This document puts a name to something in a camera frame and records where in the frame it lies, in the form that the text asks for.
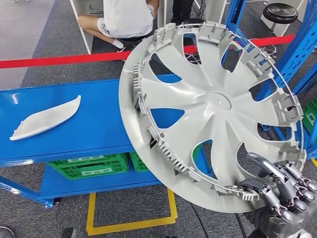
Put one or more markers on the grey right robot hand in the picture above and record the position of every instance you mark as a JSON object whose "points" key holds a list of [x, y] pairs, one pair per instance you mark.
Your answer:
{"points": [[292, 210]]}

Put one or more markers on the grey plastic wheel cover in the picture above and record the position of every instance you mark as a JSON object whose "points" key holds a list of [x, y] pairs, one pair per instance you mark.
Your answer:
{"points": [[217, 101]]}

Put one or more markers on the blue metal shelf rack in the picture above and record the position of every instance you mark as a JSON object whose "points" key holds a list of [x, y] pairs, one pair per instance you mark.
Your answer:
{"points": [[312, 144], [87, 121]]}

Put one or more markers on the white curved trim part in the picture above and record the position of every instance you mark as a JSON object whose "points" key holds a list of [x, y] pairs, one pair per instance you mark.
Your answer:
{"points": [[44, 120]]}

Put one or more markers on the green folding crate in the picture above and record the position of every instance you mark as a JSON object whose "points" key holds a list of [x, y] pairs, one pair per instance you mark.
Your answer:
{"points": [[69, 170], [310, 115], [138, 164]]}

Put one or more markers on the yellow floor tape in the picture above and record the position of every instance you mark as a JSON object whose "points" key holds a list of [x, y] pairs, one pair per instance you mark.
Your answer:
{"points": [[172, 203]]}

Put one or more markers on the black round stool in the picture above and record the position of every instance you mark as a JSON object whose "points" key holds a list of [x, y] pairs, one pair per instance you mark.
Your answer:
{"points": [[279, 13], [190, 21], [136, 37]]}

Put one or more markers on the seated person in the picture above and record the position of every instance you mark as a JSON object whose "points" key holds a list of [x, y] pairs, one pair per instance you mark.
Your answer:
{"points": [[126, 13]]}

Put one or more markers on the red barrier tape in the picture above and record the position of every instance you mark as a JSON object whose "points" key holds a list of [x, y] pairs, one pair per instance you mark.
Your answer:
{"points": [[49, 61]]}

